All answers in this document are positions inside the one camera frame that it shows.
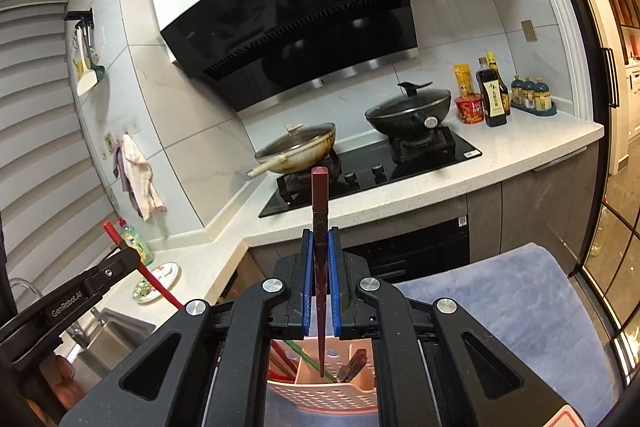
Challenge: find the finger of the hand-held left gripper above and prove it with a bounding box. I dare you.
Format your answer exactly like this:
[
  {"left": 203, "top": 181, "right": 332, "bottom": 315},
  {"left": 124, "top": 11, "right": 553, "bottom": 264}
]
[{"left": 92, "top": 247, "right": 143, "bottom": 301}]

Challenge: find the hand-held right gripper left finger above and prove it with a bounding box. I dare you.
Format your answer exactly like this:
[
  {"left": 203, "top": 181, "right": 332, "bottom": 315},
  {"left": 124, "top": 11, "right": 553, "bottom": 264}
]
[{"left": 60, "top": 227, "right": 317, "bottom": 427}]

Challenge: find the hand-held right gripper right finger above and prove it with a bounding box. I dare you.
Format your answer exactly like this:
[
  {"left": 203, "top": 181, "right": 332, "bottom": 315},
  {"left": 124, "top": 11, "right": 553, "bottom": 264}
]
[{"left": 327, "top": 226, "right": 576, "bottom": 427}]

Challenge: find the bright red chopstick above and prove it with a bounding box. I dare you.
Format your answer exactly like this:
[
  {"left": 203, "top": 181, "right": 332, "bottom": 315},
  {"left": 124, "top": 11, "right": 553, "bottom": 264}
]
[
  {"left": 102, "top": 219, "right": 185, "bottom": 310},
  {"left": 271, "top": 341, "right": 291, "bottom": 380}
]

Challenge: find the green chopstick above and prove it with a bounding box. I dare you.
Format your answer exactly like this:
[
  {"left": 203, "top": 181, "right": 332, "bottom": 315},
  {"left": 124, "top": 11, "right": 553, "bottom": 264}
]
[{"left": 291, "top": 341, "right": 337, "bottom": 382}]

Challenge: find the pink plastic utensil holder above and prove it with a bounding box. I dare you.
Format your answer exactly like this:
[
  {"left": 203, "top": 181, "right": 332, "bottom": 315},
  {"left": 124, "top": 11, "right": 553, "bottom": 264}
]
[{"left": 265, "top": 339, "right": 378, "bottom": 410}]

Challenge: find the person's left hand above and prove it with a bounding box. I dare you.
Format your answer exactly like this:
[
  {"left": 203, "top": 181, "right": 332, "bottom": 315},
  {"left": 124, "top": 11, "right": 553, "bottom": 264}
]
[{"left": 22, "top": 353, "right": 90, "bottom": 427}]

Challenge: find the green dish soap bottle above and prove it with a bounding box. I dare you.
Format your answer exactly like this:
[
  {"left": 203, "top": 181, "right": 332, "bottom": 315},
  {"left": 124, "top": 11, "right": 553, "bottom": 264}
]
[{"left": 117, "top": 217, "right": 153, "bottom": 265}]

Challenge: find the floral plate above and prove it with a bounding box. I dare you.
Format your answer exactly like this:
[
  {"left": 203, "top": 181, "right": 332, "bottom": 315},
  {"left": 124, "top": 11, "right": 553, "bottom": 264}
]
[{"left": 131, "top": 262, "right": 181, "bottom": 304}]

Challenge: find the chrome faucet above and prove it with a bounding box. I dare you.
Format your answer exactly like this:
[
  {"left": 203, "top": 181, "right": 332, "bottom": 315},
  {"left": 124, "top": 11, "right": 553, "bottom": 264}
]
[{"left": 9, "top": 277, "right": 42, "bottom": 304}]

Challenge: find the steel sink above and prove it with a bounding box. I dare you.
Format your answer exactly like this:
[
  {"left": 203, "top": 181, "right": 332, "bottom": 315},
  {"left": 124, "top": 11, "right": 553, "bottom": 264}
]
[{"left": 65, "top": 307, "right": 156, "bottom": 380}]

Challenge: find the black built-in oven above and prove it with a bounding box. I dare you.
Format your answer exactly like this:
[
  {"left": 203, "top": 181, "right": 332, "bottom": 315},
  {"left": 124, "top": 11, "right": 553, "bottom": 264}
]
[{"left": 345, "top": 216, "right": 472, "bottom": 284}]

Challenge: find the white hanging towel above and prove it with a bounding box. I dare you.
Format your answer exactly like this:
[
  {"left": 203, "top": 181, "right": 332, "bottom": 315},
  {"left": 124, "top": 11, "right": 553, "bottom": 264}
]
[{"left": 120, "top": 134, "right": 167, "bottom": 222}]

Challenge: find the purple hanging cloth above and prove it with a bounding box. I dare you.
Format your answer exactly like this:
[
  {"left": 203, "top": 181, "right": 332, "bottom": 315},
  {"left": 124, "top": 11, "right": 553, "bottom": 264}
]
[{"left": 112, "top": 147, "right": 132, "bottom": 192}]

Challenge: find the black gas stove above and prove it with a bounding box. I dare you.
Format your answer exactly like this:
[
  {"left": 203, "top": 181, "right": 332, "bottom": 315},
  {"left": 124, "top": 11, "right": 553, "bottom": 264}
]
[{"left": 258, "top": 127, "right": 484, "bottom": 219}]

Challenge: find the frying pan with glass lid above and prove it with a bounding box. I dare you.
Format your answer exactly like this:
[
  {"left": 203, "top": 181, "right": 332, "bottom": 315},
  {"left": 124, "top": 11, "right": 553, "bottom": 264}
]
[{"left": 247, "top": 122, "right": 338, "bottom": 180}]

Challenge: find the white window blind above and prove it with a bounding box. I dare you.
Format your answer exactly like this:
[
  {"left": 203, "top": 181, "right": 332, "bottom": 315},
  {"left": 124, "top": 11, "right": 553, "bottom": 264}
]
[{"left": 0, "top": 2, "right": 126, "bottom": 288}]

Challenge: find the blue plush mat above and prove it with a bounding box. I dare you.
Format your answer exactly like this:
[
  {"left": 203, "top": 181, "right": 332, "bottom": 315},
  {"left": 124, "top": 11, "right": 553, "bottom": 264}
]
[{"left": 265, "top": 243, "right": 616, "bottom": 427}]

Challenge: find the black wok with lid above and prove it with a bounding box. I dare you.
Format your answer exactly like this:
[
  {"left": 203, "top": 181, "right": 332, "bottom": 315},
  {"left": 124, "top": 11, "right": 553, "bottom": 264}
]
[{"left": 364, "top": 81, "right": 452, "bottom": 142}]

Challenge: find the white hanging utensil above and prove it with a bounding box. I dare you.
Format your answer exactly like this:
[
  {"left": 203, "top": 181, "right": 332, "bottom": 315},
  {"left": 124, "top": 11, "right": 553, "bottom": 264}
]
[{"left": 75, "top": 27, "right": 98, "bottom": 96}]

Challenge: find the teal hanging utensil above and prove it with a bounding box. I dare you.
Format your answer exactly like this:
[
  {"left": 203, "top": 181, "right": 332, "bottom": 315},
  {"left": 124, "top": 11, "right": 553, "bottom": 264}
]
[{"left": 90, "top": 24, "right": 106, "bottom": 82}]

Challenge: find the grey base cabinet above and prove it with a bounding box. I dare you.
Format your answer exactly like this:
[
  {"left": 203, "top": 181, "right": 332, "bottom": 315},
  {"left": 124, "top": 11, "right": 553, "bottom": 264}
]
[{"left": 247, "top": 142, "right": 601, "bottom": 288}]

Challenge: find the red instant noodle cup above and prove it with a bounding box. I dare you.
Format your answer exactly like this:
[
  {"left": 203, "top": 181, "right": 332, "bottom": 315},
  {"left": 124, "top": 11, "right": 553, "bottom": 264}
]
[{"left": 454, "top": 94, "right": 486, "bottom": 126}]

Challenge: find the white kitchen counter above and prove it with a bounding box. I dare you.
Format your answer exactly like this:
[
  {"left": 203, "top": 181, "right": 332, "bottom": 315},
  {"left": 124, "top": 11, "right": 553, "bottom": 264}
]
[{"left": 95, "top": 107, "right": 606, "bottom": 323}]

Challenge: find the yellow food packet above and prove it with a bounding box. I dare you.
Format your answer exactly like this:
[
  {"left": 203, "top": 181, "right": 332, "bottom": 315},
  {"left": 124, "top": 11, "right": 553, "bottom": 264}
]
[{"left": 453, "top": 64, "right": 473, "bottom": 98}]

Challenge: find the dark soy sauce bottle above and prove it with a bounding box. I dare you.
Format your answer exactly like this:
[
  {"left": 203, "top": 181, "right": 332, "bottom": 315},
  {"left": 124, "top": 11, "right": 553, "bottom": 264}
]
[{"left": 475, "top": 58, "right": 508, "bottom": 128}]

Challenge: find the yellow capped sauce bottle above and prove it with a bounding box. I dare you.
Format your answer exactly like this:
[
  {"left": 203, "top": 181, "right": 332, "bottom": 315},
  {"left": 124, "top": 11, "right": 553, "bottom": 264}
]
[{"left": 485, "top": 52, "right": 512, "bottom": 116}]

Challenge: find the black range hood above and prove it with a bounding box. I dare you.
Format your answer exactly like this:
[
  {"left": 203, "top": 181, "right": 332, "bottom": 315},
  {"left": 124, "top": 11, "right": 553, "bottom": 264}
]
[{"left": 142, "top": 0, "right": 420, "bottom": 112}]

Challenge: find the blue spice jar set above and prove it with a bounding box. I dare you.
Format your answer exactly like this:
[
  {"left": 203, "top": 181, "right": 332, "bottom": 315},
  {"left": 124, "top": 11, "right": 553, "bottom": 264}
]
[{"left": 510, "top": 76, "right": 557, "bottom": 116}]

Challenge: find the black framed glass door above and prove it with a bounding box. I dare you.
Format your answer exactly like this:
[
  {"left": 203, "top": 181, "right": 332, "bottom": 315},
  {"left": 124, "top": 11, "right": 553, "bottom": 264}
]
[{"left": 520, "top": 0, "right": 640, "bottom": 408}]

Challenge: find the white sideboard cabinet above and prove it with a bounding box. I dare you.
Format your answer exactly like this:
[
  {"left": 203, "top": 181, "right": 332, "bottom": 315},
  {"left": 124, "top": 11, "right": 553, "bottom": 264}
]
[{"left": 617, "top": 62, "right": 640, "bottom": 172}]

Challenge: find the wooden display shelf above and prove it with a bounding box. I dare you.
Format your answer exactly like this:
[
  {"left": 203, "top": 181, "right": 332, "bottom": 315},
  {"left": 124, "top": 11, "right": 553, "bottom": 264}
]
[{"left": 590, "top": 0, "right": 640, "bottom": 68}]

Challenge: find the dark brown utensil handle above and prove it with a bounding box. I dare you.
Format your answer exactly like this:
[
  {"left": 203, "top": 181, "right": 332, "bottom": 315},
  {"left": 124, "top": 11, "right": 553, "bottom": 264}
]
[{"left": 336, "top": 348, "right": 369, "bottom": 384}]

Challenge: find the black door handle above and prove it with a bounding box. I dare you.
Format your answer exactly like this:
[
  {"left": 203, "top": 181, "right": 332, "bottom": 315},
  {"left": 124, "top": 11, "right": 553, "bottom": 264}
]
[{"left": 602, "top": 48, "right": 621, "bottom": 109}]

